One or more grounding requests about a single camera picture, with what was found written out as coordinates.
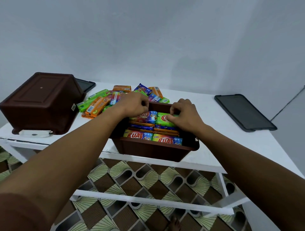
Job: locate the person's right forearm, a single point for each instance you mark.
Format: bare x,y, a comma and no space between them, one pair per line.
250,171

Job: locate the orange snack packet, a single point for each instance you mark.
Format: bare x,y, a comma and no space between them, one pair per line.
166,131
143,124

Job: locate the pile of colourful snacks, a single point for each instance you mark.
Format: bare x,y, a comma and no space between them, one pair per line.
95,107

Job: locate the person's right hand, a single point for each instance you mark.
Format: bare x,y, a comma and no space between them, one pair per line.
188,116

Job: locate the brown sleeve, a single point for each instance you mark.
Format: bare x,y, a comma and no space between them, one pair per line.
21,211

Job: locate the person's left hand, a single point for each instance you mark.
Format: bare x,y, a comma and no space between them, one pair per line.
132,104

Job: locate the person's left forearm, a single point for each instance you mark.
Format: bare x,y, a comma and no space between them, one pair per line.
59,164

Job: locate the green snack packet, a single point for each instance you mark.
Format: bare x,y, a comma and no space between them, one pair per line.
163,120

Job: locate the person's foot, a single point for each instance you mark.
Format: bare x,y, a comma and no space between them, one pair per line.
174,225

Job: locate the dark grey lid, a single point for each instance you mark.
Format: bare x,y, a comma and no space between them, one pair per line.
243,111
85,85

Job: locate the blue snack packet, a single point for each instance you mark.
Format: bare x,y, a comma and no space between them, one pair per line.
140,127
164,127

